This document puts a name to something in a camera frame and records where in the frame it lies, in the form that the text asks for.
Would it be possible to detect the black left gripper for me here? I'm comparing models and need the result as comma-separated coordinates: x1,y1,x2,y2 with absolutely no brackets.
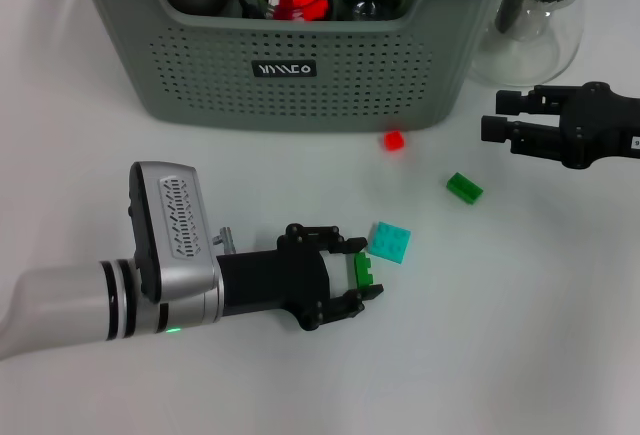
215,223,385,332

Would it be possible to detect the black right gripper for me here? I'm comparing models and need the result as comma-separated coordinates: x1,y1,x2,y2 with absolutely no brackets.
479,80,640,171

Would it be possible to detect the green brick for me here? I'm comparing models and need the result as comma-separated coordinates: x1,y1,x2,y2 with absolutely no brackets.
446,171,485,205
352,251,377,290

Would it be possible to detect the teal square plate brick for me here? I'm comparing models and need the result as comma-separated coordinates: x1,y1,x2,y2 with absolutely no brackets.
368,221,412,264

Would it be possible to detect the red sloped brick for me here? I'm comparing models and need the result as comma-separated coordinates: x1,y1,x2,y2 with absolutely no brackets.
299,0,331,22

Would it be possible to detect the long dark red brick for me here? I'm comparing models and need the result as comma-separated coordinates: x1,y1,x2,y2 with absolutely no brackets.
272,0,301,21

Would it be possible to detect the grey-green perforated storage bin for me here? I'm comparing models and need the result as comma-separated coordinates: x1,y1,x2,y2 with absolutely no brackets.
64,0,524,134

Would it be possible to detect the glass carafe black lid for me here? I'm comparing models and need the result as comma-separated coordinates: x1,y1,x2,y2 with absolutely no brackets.
467,0,594,89

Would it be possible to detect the small red brick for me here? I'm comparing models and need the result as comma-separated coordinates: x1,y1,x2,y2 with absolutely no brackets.
382,129,406,153

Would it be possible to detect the silver cable connector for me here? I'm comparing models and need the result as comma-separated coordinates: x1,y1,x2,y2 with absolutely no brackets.
212,226,239,256

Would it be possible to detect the silver vented wrist camera box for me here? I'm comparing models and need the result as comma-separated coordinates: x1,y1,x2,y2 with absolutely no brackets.
127,160,224,304

